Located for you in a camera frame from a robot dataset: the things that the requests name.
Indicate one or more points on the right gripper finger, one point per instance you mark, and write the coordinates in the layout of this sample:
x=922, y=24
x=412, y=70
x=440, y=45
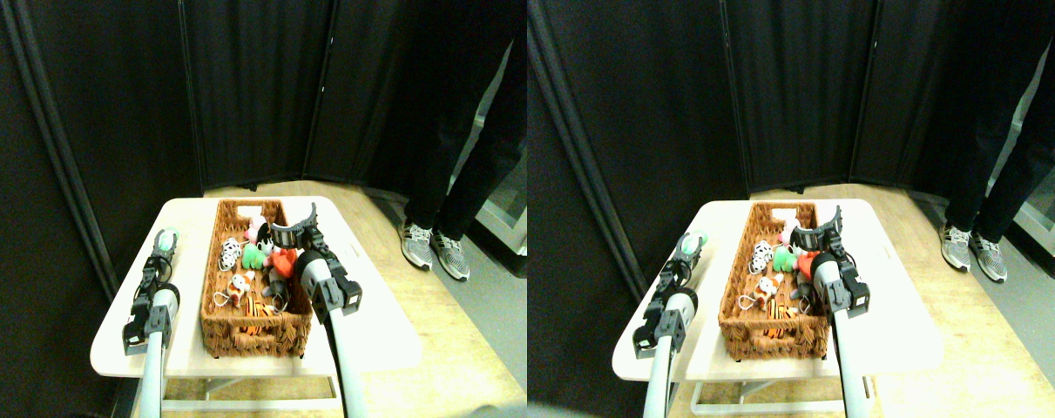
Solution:
x=835, y=221
x=285, y=235
x=804, y=239
x=314, y=218

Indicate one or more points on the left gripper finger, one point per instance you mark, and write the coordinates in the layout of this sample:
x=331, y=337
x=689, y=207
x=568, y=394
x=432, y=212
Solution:
x=700, y=253
x=175, y=251
x=156, y=248
x=680, y=252

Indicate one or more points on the light green plush toy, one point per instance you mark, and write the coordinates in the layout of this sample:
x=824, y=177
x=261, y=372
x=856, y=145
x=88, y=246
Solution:
x=169, y=238
x=693, y=241

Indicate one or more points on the black white panda toy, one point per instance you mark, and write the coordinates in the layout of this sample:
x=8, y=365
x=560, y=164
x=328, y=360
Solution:
x=795, y=252
x=265, y=237

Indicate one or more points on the red plush toy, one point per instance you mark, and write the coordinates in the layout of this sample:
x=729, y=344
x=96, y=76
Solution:
x=806, y=264
x=281, y=261

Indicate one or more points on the white black spotted toy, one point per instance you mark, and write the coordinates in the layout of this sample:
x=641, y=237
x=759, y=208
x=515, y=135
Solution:
x=760, y=257
x=229, y=254

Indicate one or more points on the orange black striped toy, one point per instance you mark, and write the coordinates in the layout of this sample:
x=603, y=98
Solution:
x=781, y=313
x=259, y=310

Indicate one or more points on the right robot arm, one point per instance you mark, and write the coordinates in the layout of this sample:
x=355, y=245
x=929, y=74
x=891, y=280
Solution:
x=849, y=366
x=335, y=366

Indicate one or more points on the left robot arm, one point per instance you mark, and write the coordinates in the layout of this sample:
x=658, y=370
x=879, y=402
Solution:
x=679, y=309
x=163, y=305

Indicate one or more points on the grey mouse toy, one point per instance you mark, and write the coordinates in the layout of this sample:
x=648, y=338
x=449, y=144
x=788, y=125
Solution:
x=274, y=292
x=801, y=294

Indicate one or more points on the white orange plush toy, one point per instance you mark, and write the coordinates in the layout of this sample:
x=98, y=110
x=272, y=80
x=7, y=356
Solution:
x=764, y=289
x=238, y=286

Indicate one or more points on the brown wicker basket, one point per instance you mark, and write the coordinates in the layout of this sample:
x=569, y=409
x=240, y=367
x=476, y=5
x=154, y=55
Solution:
x=218, y=342
x=736, y=342

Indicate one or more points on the person's legs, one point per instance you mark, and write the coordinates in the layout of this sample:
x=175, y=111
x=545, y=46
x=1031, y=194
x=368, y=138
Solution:
x=418, y=248
x=956, y=251

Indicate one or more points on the white low table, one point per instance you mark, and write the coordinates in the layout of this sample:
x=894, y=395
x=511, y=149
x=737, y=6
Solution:
x=388, y=331
x=910, y=335

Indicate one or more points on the black curtain stand pole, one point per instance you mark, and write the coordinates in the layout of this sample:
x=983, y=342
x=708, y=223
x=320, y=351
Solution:
x=591, y=174
x=51, y=131

